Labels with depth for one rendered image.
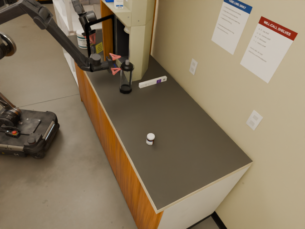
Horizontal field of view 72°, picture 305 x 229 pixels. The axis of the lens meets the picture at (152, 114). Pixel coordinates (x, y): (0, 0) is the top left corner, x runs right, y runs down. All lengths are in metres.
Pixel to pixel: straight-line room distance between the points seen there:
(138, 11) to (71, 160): 1.65
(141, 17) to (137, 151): 0.91
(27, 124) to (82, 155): 0.65
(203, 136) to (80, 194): 1.33
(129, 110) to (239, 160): 0.82
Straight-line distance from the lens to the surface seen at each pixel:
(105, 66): 1.50
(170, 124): 1.48
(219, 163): 1.37
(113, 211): 2.14
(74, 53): 1.44
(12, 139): 2.50
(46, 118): 2.59
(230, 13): 1.42
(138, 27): 1.61
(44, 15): 1.34
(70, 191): 2.27
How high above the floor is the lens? 2.00
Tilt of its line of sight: 44 degrees down
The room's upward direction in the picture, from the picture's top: 8 degrees clockwise
